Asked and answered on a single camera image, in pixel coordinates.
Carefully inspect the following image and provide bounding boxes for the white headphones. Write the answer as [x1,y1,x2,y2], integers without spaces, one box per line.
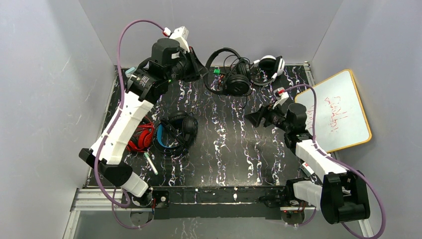
[251,55,285,87]

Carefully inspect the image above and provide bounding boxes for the yellow framed whiteboard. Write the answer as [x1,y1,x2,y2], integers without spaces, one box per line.
[295,69,372,152]

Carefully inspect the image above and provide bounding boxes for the mint eraser block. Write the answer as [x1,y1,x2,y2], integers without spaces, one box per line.
[125,67,136,79]

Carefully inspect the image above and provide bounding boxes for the red headphones with cable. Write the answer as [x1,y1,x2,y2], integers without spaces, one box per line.
[126,117,155,152]

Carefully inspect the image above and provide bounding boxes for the small white red box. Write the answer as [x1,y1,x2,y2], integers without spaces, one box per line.
[300,162,315,177]

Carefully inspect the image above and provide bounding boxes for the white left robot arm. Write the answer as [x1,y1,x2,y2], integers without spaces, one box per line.
[79,26,206,198]

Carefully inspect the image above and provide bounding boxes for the blue black headphones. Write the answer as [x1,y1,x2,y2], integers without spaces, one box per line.
[153,111,199,155]

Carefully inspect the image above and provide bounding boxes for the white green marker pen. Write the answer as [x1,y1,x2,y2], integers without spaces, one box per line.
[143,152,158,175]

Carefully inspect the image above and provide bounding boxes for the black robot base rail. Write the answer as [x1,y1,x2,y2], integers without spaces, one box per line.
[152,186,295,220]

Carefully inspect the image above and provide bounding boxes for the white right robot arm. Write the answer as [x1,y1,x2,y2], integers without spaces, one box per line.
[245,88,370,224]

